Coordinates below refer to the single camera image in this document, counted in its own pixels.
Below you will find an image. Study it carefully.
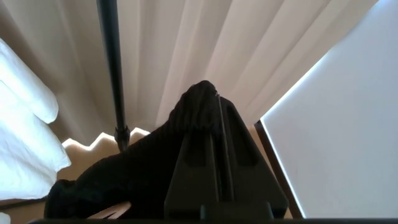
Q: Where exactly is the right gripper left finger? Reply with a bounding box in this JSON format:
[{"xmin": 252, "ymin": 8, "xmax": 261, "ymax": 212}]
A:
[{"xmin": 164, "ymin": 129, "xmax": 224, "ymax": 219}]

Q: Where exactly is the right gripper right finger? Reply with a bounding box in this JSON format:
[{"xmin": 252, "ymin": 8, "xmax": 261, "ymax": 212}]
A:
[{"xmin": 216, "ymin": 95, "xmax": 289, "ymax": 219}]

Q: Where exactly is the black garment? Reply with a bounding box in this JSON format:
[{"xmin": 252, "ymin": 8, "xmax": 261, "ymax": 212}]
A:
[{"xmin": 43, "ymin": 80, "xmax": 222, "ymax": 219}]

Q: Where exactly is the white printed t-shirt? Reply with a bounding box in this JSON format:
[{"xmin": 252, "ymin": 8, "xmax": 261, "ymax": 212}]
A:
[{"xmin": 0, "ymin": 37, "xmax": 72, "ymax": 224}]

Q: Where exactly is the black clothes rack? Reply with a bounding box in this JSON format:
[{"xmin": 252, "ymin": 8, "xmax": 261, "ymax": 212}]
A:
[{"xmin": 0, "ymin": 0, "xmax": 131, "ymax": 210}]

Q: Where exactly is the beige curtain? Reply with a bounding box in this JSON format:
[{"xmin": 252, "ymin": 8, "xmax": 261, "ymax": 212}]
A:
[{"xmin": 0, "ymin": 0, "xmax": 379, "ymax": 147}]

